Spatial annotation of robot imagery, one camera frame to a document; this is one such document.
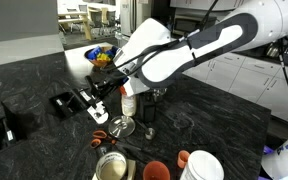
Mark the large black raised outlet box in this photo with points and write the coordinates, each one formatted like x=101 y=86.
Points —
x=20 y=115

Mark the yellow toy block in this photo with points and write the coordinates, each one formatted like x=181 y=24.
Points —
x=103 y=57

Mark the white kitchen cabinets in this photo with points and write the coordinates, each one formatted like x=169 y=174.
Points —
x=197 y=3
x=250 y=80

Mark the blue toy block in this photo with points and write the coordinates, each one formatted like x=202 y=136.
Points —
x=111 y=51
x=94 y=53

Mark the metal measuring spoon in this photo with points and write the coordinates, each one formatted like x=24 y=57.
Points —
x=149 y=133

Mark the steel microwave oven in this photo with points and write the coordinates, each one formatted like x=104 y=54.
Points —
x=190 y=21

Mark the round glass lid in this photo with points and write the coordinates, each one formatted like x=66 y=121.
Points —
x=121 y=126

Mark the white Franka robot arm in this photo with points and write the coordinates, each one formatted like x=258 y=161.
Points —
x=200 y=46

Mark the wooden bowl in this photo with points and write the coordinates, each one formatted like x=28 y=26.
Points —
x=97 y=63

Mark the small black box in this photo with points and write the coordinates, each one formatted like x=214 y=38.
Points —
x=148 y=108

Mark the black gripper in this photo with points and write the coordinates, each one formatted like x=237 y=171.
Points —
x=114 y=83

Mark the black and silver tool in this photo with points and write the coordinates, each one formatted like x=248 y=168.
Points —
x=98 y=114

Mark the white lower kitchen cabinets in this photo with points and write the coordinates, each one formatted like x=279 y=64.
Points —
x=250 y=80

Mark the white lidded container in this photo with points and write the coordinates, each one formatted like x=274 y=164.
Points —
x=202 y=166

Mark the red-orange bowl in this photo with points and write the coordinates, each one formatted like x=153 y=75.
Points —
x=156 y=171

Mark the white upper kitchen cabinets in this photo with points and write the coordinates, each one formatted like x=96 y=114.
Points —
x=197 y=3

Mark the wooden table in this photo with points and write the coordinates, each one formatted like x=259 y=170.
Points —
x=74 y=20

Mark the stainless steel refrigerator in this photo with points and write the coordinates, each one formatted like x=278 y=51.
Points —
x=130 y=16

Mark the small orange cup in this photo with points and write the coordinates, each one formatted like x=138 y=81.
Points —
x=183 y=159

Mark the orange lid spice jar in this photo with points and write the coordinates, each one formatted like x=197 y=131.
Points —
x=129 y=105

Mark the black pop-up power outlet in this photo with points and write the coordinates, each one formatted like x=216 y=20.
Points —
x=64 y=105

